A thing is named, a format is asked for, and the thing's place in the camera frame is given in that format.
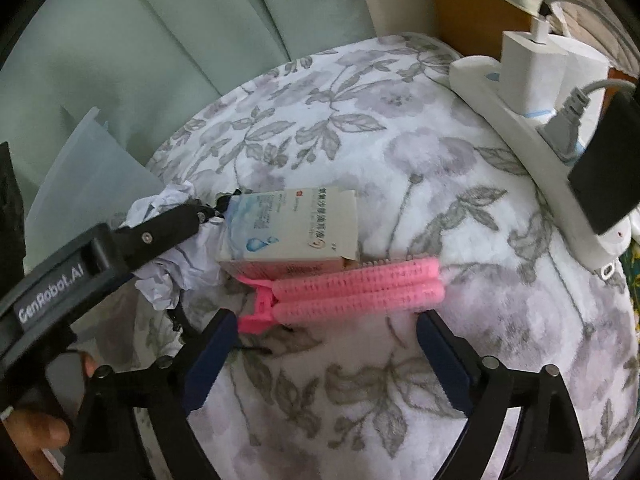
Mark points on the black power adapter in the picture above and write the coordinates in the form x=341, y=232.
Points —
x=605, y=180

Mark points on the green curtain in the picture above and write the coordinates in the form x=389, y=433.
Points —
x=149, y=66

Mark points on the floral white blanket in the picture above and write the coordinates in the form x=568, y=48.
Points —
x=359, y=400

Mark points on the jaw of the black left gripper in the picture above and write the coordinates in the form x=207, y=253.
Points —
x=151, y=238

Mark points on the pink hair roller clip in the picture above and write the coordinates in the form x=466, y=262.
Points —
x=375, y=288

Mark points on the white blue medicine box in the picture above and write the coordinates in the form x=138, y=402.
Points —
x=288, y=233

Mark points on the white USB charger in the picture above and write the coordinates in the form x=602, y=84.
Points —
x=540, y=69

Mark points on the left hand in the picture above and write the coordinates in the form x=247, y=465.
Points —
x=38, y=425

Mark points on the white power strip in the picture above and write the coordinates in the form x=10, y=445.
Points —
x=475, y=80

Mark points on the clear plastic storage bin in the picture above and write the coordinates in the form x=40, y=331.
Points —
x=92, y=180

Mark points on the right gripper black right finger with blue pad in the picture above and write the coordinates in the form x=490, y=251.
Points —
x=547, y=442

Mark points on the white paper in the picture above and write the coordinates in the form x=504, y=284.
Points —
x=191, y=265

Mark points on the grey power plug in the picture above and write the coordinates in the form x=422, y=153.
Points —
x=561, y=132

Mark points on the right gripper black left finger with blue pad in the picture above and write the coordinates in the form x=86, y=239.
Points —
x=169, y=390

